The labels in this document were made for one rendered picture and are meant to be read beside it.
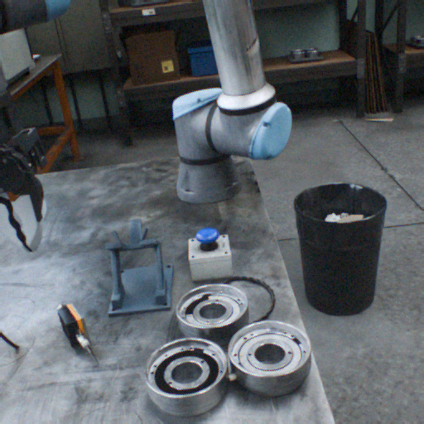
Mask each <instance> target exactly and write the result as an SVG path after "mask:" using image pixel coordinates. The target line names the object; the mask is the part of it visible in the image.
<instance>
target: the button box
mask: <svg viewBox="0 0 424 424"><path fill-rule="evenodd" d="M189 260H190V270H191V277H192V281H193V282H198V281H207V280H214V279H220V278H229V277H233V269H232V261H231V252H230V248H229V238H228V235H227V234H224V236H219V238H218V239H217V240H216V241H214V242H213V243H212V245H211V246H209V247H208V246H205V243H200V242H198V241H197V240H196V238H195V239H189Z"/></svg>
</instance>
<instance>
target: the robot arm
mask: <svg viewBox="0 0 424 424"><path fill-rule="evenodd" d="M203 2H204V6H205V13H206V16H207V21H208V26H209V29H210V36H211V40H212V45H213V48H214V56H215V60H216V65H217V68H218V72H219V80H220V84H221V85H222V88H223V89H205V90H200V91H195V92H193V93H189V94H185V95H183V96H180V98H178V99H177V100H175V102H174V104H173V114H174V117H173V120H174V122H175V128H176V138H177V145H178V150H179V156H180V168H179V173H178V177H177V183H176V189H177V194H178V196H179V199H180V200H183V201H185V202H188V203H191V204H213V203H218V202H222V201H225V200H229V199H231V197H233V196H235V195H237V194H238V193H239V192H240V191H241V190H242V182H241V176H240V175H239V174H238V172H237V169H236V167H235V165H234V163H233V160H232V157H231V155H235V156H241V157H249V158H251V160H254V161H256V160H263V161H270V160H272V159H273V158H274V157H276V156H278V155H279V154H280V153H281V152H282V150H283V149H284V147H285V146H286V144H287V140H288V138H289V135H290V131H291V127H292V115H291V111H290V109H289V108H288V107H287V106H286V105H285V104H283V103H277V101H276V94H275V89H274V88H273V87H272V86H271V85H270V84H268V83H267V82H266V80H265V74H264V68H263V59H261V54H260V48H259V43H258V34H257V28H256V23H255V17H254V12H253V3H252V0H203ZM69 7H70V0H0V35H2V34H6V33H9V32H12V31H17V30H21V29H23V28H26V27H31V26H33V25H36V24H38V23H41V22H49V20H51V19H54V18H56V17H61V16H63V15H64V14H65V13H66V12H67V11H68V9H69ZM36 141H38V144H39V147H40V149H41V154H42V156H43V157H42V159H40V157H39V154H38V151H37V148H36V144H35V142H36ZM32 147H33V148H34V151H35V153H34V154H32V152H31V149H32ZM36 161H38V163H39V165H40V168H41V170H43V169H44V167H45V166H46V165H47V163H48V161H47V159H46V155H45V152H44V149H43V146H42V144H41V140H40V138H39V135H38V132H37V130H36V128H31V129H23V126H22V123H21V120H20V118H19V115H18V113H17V109H16V107H15V104H14V101H13V98H12V95H11V92H10V89H9V88H8V86H7V81H6V79H5V77H4V73H3V71H2V67H1V65H0V233H1V234H2V235H3V236H6V237H7V239H9V240H10V241H11V242H13V243H14V244H16V245H17V246H18V247H19V248H21V249H23V250H24V251H26V252H28V253H30V252H36V250H37V249H38V247H39V245H40V243H41V237H42V231H43V221H44V218H45V215H46V202H45V200H44V190H43V186H42V184H41V181H40V180H39V179H38V178H37V177H36V173H37V170H38V168H37V165H36ZM10 191H11V192H12V193H13V194H14V195H18V193H19V192H20V195H19V196H18V197H17V199H16V200H15V201H13V202H11V201H10V200H9V198H8V196H7V192H10ZM21 222H22V230H21V225H20V223H21ZM22 231H23V232H22ZM24 234H25V235H26V236H25V235H24Z"/></svg>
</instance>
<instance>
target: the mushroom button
mask: <svg viewBox="0 0 424 424"><path fill-rule="evenodd" d="M195 238H196V240H197V241H198V242H200V243H205V246H208V247H209V246H211V245H212V243H213V242H214V241H216V240H217V239H218V238H219V232H218V231H217V229H213V228H206V229H201V230H199V231H198V232H197V233H196V235H195Z"/></svg>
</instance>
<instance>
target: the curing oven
mask: <svg viewBox="0 0 424 424"><path fill-rule="evenodd" d="M0 65H1V67H2V71H3V73H4V77H5V79H6V81H7V85H9V84H11V83H12V82H13V81H15V80H16V79H19V77H20V76H22V75H23V74H24V75H29V74H30V70H31V69H33V68H34V67H35V63H34V59H33V55H32V51H31V46H30V42H29V39H28V35H27V27H26V28H23V29H21V30H17V31H12V32H9V33H6V34H2V35H0Z"/></svg>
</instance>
